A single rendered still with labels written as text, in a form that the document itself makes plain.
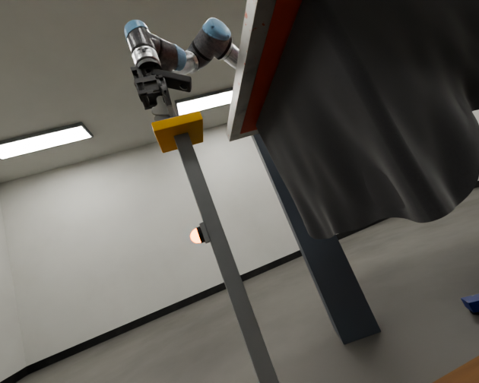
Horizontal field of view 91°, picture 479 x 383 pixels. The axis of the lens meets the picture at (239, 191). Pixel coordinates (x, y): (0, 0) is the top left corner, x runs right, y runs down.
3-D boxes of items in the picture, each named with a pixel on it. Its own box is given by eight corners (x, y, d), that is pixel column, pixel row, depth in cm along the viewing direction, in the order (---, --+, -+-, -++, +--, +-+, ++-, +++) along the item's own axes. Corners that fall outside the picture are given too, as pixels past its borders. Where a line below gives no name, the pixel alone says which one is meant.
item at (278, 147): (445, 223, 30) (306, -16, 39) (305, 243, 73) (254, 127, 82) (461, 215, 31) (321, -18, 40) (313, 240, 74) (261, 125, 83)
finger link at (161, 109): (157, 130, 66) (148, 102, 67) (179, 125, 67) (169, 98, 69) (155, 124, 63) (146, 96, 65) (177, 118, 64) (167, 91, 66)
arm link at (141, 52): (160, 64, 76) (154, 42, 68) (163, 75, 75) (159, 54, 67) (136, 68, 74) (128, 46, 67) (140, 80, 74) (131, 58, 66)
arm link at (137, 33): (154, 25, 75) (128, 11, 69) (164, 52, 73) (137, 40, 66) (144, 44, 80) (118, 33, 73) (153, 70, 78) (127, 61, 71)
